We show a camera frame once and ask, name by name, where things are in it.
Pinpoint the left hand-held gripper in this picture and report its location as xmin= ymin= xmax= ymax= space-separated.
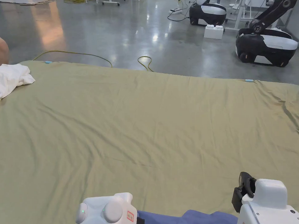
xmin=74 ymin=191 xmax=145 ymax=224

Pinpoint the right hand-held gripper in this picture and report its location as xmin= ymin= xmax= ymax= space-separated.
xmin=230 ymin=169 xmax=299 ymax=224

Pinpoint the blue garment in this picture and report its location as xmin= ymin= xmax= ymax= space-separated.
xmin=136 ymin=206 xmax=241 ymax=224

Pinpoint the bed with pale green sheet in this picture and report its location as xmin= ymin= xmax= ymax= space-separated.
xmin=0 ymin=48 xmax=299 ymax=224

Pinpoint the black and white wheeled robot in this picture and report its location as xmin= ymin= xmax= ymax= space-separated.
xmin=188 ymin=0 xmax=229 ymax=27
xmin=234 ymin=0 xmax=299 ymax=70

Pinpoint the white cloth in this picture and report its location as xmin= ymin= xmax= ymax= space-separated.
xmin=0 ymin=62 xmax=37 ymax=107

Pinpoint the white foam block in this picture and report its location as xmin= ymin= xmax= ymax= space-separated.
xmin=203 ymin=24 xmax=225 ymax=41

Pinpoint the white-legged table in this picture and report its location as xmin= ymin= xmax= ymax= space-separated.
xmin=222 ymin=0 xmax=270 ymax=31
xmin=101 ymin=0 xmax=121 ymax=7

